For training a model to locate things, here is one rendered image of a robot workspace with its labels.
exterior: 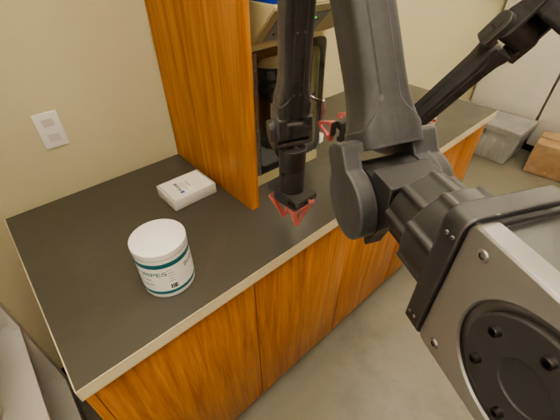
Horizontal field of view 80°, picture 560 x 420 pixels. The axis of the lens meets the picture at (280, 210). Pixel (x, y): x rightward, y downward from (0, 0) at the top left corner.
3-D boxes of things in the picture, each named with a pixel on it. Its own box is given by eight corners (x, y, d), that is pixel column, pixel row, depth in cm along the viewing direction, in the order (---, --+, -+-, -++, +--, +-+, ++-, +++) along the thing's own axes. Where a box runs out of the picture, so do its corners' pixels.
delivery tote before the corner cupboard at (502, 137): (442, 143, 338) (453, 112, 317) (463, 131, 358) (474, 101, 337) (505, 168, 303) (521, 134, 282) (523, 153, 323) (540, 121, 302)
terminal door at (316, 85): (255, 176, 116) (248, 52, 90) (317, 147, 131) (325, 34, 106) (257, 177, 115) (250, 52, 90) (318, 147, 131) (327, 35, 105)
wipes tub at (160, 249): (135, 276, 88) (117, 234, 79) (180, 251, 95) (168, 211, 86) (158, 307, 81) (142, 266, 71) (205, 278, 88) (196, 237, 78)
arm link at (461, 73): (517, 18, 66) (545, 42, 71) (505, 3, 68) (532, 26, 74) (367, 152, 97) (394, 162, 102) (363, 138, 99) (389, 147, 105)
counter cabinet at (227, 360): (103, 362, 166) (10, 228, 108) (360, 195, 271) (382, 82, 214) (168, 492, 127) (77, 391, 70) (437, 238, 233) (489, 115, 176)
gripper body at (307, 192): (287, 179, 82) (287, 152, 77) (317, 198, 76) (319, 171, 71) (266, 190, 79) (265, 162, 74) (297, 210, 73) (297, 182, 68)
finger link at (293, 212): (292, 210, 86) (294, 179, 80) (313, 223, 82) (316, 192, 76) (272, 222, 82) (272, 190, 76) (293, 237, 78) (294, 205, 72)
